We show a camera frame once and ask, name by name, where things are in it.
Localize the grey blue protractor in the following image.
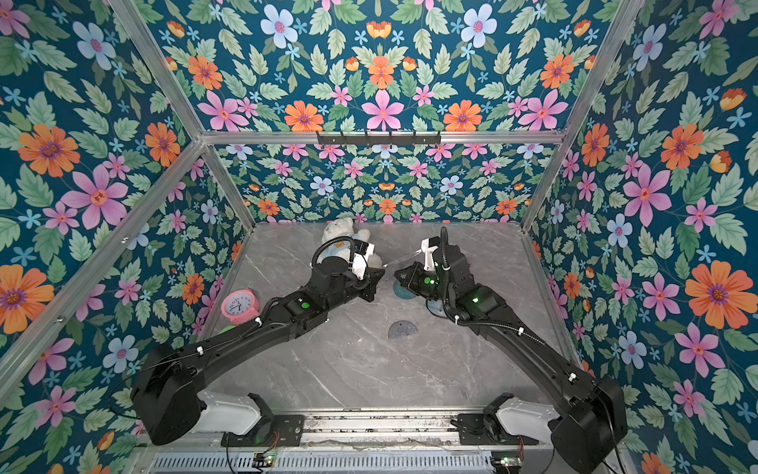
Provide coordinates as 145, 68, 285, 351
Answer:
388, 320, 418, 340

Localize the white vent grille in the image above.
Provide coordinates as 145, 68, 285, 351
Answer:
150, 451, 495, 473

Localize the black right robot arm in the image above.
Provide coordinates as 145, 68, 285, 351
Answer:
394, 229, 629, 473

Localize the white teddy bear blue shirt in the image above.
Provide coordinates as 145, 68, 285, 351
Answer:
321, 217, 384, 269

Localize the pink alarm clock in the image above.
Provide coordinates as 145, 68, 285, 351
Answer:
221, 288, 261, 326

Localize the black hook rail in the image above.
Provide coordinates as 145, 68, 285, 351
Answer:
316, 132, 442, 146

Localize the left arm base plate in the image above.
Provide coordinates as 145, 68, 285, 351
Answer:
221, 415, 305, 448

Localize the teal protractor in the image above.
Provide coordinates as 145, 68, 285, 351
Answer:
393, 280, 416, 300

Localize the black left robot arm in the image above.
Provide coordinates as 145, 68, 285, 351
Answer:
130, 237, 385, 446

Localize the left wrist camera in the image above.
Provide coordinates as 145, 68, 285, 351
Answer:
351, 240, 375, 280

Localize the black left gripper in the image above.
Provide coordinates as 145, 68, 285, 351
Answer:
321, 267, 386, 314

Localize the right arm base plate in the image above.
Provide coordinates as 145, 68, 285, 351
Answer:
450, 413, 539, 446

